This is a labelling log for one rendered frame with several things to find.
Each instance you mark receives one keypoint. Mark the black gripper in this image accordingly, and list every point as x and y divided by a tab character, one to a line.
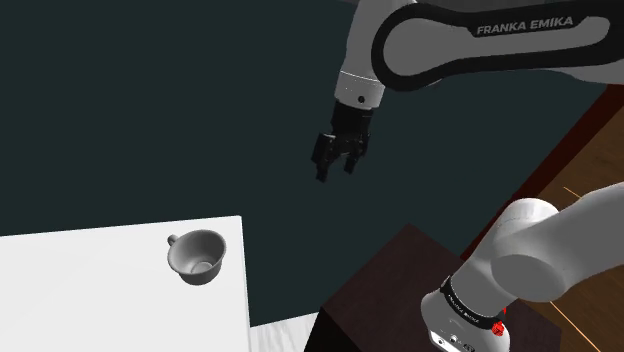
350	124

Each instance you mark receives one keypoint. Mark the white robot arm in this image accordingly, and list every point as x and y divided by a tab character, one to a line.
497	48

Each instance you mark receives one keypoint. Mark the dark robot stand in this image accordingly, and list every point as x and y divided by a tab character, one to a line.
380	292

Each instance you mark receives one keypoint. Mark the white table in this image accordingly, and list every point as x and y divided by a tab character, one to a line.
88	292

